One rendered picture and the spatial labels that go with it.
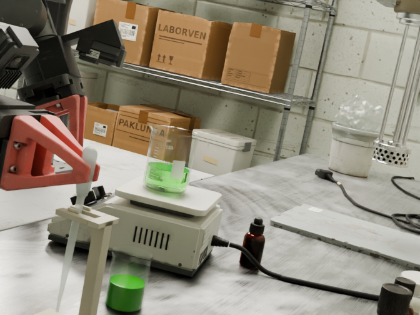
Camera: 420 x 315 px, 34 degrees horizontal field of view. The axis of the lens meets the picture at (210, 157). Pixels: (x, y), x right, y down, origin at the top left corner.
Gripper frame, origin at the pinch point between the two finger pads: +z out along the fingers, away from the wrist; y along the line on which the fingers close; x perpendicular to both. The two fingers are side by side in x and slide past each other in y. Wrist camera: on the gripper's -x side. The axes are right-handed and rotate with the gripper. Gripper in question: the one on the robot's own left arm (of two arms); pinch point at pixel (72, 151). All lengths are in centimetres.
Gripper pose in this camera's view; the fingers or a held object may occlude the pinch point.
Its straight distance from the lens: 92.1
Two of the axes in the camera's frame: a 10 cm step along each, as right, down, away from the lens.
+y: 0.0, -0.4, 10.0
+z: 3.1, 9.5, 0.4
